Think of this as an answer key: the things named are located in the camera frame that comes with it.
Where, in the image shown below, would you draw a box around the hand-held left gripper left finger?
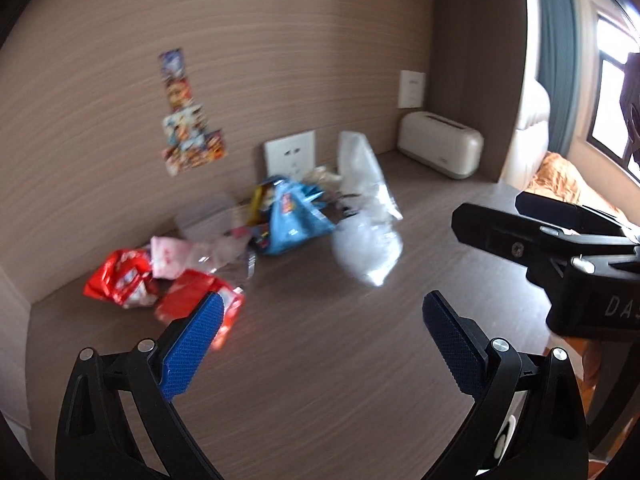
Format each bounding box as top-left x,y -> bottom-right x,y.
55,290 -> 226,480

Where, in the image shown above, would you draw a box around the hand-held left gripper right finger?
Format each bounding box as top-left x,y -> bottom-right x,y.
422,290 -> 588,480

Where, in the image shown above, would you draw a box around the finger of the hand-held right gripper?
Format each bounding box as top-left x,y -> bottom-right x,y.
515,191 -> 640,241
451,203 -> 640,262

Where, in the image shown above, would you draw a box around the red snack bag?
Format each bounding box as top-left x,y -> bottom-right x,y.
83,249 -> 158,310
154,270 -> 246,351

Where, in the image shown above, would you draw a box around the pink snack wrapper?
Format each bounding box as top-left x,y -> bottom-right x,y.
150,236 -> 201,280

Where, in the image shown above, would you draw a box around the clear crinkled wrapper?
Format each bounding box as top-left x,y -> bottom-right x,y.
200,237 -> 258,281

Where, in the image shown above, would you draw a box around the clear plastic container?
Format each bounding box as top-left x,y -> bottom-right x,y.
175,194 -> 238,241

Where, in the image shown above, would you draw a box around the tall clear plastic bag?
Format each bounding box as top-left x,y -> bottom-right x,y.
337,131 -> 404,222

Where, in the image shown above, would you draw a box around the yellow snack wrapper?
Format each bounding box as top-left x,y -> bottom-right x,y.
247,185 -> 273,226

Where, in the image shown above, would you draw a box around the blue snack bag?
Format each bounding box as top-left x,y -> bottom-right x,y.
262,176 -> 336,256

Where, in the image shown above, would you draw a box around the orange blanket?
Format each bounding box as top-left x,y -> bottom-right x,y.
522,151 -> 626,221

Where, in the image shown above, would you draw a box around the white padded headboard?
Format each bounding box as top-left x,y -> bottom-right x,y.
515,80 -> 551,196

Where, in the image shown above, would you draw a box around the cream tissue box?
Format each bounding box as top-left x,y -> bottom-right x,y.
397,111 -> 485,180

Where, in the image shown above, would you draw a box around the window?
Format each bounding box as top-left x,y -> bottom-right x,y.
582,10 -> 640,181

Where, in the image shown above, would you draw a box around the grey-blue curtain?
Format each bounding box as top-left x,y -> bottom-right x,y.
535,0 -> 578,156

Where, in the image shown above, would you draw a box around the colourful sticker strip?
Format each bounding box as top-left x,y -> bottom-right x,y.
159,49 -> 228,177

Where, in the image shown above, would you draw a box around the white wall socket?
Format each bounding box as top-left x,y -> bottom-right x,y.
398,70 -> 427,109
264,130 -> 317,181

